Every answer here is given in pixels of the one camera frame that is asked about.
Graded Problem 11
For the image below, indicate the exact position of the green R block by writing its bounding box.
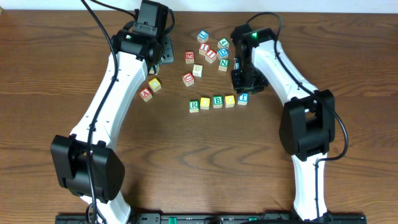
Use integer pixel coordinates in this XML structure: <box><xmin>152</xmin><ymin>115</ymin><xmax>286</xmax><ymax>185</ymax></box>
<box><xmin>189</xmin><ymin>100</ymin><xmax>200</xmax><ymax>113</ymax></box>

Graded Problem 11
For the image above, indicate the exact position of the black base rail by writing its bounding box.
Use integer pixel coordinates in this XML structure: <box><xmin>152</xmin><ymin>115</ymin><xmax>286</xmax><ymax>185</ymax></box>
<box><xmin>55</xmin><ymin>212</ymin><xmax>368</xmax><ymax>224</ymax></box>

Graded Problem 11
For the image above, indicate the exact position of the green N block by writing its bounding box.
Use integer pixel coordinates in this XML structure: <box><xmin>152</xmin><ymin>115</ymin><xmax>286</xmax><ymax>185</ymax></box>
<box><xmin>218</xmin><ymin>58</ymin><xmax>229</xmax><ymax>72</ymax></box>

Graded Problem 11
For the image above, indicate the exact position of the blue L block top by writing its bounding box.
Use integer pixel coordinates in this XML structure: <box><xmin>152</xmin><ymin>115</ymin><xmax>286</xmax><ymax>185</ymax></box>
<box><xmin>197</xmin><ymin>30</ymin><xmax>209</xmax><ymax>43</ymax></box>

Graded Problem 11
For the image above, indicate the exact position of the red A block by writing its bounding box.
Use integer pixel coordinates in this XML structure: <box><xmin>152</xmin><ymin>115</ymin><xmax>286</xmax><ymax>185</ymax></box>
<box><xmin>139</xmin><ymin>88</ymin><xmax>153</xmax><ymax>102</ymax></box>

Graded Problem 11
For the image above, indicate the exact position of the blue T block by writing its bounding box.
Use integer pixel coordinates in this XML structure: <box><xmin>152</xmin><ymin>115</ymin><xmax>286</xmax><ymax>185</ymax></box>
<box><xmin>238</xmin><ymin>93</ymin><xmax>249</xmax><ymax>105</ymax></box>

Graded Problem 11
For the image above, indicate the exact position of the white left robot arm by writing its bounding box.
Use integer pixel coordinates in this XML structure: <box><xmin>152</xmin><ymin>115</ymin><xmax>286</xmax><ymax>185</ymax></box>
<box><xmin>50</xmin><ymin>1</ymin><xmax>174</xmax><ymax>223</ymax></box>

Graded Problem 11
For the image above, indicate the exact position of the green B block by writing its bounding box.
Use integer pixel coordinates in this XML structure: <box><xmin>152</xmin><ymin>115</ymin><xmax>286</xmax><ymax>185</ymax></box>
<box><xmin>213</xmin><ymin>95</ymin><xmax>223</xmax><ymax>108</ymax></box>

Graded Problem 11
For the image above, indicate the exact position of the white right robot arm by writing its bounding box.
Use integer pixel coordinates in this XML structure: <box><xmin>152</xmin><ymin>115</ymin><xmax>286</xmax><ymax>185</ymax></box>
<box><xmin>231</xmin><ymin>24</ymin><xmax>335</xmax><ymax>223</ymax></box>

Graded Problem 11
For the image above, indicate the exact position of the yellow C block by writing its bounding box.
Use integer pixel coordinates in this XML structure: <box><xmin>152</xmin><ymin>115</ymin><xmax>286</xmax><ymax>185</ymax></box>
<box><xmin>149</xmin><ymin>78</ymin><xmax>162</xmax><ymax>92</ymax></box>

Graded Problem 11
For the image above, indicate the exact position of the red I block upper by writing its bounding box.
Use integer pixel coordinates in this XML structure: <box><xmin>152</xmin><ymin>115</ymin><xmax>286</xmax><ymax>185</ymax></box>
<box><xmin>199</xmin><ymin>43</ymin><xmax>210</xmax><ymax>55</ymax></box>

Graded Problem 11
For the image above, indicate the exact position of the green 4 block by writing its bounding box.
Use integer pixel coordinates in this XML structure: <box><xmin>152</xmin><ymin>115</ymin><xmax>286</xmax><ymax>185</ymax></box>
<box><xmin>218</xmin><ymin>37</ymin><xmax>229</xmax><ymax>49</ymax></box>

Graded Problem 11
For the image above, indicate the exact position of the green Z block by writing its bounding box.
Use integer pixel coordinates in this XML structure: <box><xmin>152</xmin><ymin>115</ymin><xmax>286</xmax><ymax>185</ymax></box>
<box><xmin>149</xmin><ymin>65</ymin><xmax>160</xmax><ymax>75</ymax></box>

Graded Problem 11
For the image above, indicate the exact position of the yellow O block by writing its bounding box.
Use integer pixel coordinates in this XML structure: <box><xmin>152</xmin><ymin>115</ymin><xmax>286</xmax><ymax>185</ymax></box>
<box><xmin>224</xmin><ymin>95</ymin><xmax>236</xmax><ymax>108</ymax></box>
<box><xmin>200</xmin><ymin>97</ymin><xmax>211</xmax><ymax>110</ymax></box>

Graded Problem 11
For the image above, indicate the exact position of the red U block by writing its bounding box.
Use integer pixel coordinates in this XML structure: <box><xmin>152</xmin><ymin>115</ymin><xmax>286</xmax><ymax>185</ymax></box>
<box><xmin>182</xmin><ymin>72</ymin><xmax>195</xmax><ymax>86</ymax></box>

